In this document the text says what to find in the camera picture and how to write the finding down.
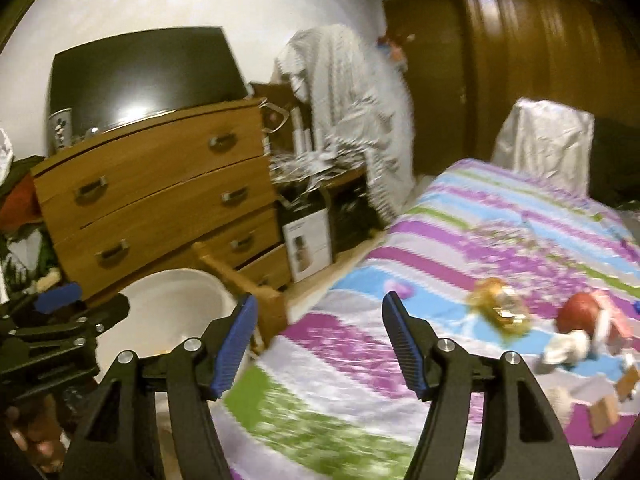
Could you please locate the white cloth covered chair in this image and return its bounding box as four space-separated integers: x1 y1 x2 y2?
492 97 596 197

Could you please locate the wooden dresser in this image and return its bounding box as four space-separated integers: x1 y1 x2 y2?
30 97 297 307

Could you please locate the patterned cup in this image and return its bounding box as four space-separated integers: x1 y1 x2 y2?
47 108 75 154

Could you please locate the black cloth covered sofa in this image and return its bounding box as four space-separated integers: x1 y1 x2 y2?
590 117 640 212

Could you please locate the brown wooden wardrobe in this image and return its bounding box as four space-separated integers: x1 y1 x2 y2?
450 0 640 162

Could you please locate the pile of clothes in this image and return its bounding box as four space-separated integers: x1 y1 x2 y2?
0 155 52 292

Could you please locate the tangle of white cables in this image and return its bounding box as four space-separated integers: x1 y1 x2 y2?
267 149 372 207

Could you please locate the striped floral blanket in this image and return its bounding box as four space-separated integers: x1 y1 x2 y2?
210 157 640 480

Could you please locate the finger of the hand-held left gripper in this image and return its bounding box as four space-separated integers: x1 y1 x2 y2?
15 294 130 347
0 282 84 322

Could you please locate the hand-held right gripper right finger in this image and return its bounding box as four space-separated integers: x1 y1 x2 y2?
382 290 584 480

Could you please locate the orange packet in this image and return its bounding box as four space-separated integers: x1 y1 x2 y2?
377 35 408 68

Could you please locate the dark wooden door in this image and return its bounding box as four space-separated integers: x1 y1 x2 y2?
382 0 482 177

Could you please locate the person's left hand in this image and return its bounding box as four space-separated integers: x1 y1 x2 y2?
7 394 69 474

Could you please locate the crumpled white paper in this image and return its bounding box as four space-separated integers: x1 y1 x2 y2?
541 332 592 367

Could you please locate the white appliance box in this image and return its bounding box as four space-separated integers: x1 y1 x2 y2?
281 206 334 284

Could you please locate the orange carton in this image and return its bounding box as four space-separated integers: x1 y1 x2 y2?
594 299 637 357

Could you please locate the yellow snack wrapper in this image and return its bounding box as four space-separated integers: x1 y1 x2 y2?
467 277 534 337

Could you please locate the grey striped cloth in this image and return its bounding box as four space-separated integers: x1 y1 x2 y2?
274 25 417 222

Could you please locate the red round container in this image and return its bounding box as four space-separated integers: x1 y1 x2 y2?
556 292 602 334

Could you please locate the black television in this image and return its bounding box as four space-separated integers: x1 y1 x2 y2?
47 25 252 142

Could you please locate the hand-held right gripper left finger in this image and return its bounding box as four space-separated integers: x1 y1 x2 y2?
61 293 260 480

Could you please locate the white plastic basin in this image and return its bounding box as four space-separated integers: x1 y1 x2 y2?
92 268 251 396

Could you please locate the wooden stool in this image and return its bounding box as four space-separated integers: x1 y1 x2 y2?
192 241 289 352

